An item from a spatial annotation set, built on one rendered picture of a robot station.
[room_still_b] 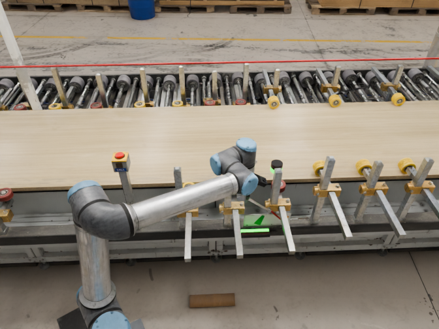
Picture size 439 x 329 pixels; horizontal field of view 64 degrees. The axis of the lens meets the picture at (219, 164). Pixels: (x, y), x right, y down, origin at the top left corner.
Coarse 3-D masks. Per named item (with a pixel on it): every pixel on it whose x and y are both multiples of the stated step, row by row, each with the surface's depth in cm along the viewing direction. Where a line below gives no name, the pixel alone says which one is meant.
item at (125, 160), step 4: (116, 152) 165; (124, 152) 165; (128, 152) 166; (112, 156) 163; (124, 156) 163; (128, 156) 165; (112, 160) 161; (116, 160) 161; (120, 160) 161; (124, 160) 161; (128, 160) 165; (112, 164) 162; (124, 164) 162; (128, 164) 165; (128, 168) 165
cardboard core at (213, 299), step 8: (192, 296) 232; (200, 296) 232; (208, 296) 232; (216, 296) 232; (224, 296) 232; (232, 296) 232; (192, 304) 230; (200, 304) 230; (208, 304) 230; (216, 304) 230; (224, 304) 231; (232, 304) 231
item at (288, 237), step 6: (282, 210) 186; (282, 216) 183; (282, 222) 180; (288, 222) 180; (288, 228) 176; (288, 234) 174; (288, 240) 171; (288, 246) 168; (294, 246) 168; (288, 252) 168; (294, 252) 167
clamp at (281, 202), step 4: (268, 200) 190; (280, 200) 190; (284, 200) 190; (268, 204) 188; (272, 204) 187; (276, 204) 187; (280, 204) 187; (284, 204) 187; (288, 204) 187; (272, 208) 189; (276, 208) 189; (288, 208) 189
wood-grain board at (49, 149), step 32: (0, 128) 236; (32, 128) 236; (64, 128) 236; (96, 128) 236; (128, 128) 236; (160, 128) 236; (192, 128) 236; (224, 128) 236; (256, 128) 236; (288, 128) 236; (320, 128) 236; (352, 128) 236; (384, 128) 236; (416, 128) 236; (0, 160) 211; (32, 160) 211; (64, 160) 211; (96, 160) 211; (160, 160) 211; (192, 160) 211; (288, 160) 211; (352, 160) 211; (384, 160) 211; (416, 160) 211
